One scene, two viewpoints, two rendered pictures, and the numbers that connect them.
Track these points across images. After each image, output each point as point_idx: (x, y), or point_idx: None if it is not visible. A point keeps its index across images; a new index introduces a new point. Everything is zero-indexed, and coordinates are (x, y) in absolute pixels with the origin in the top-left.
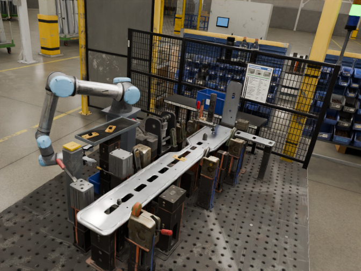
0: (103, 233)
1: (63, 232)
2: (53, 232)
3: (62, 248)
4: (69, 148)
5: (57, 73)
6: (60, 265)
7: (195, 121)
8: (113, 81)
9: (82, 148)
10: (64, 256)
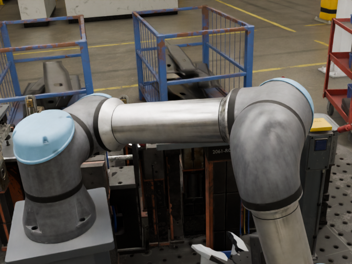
0: (325, 114)
1: (331, 245)
2: (344, 252)
3: (341, 228)
4: (325, 119)
5: (282, 92)
6: (351, 213)
7: (0, 146)
8: (66, 139)
9: (229, 261)
10: (342, 218)
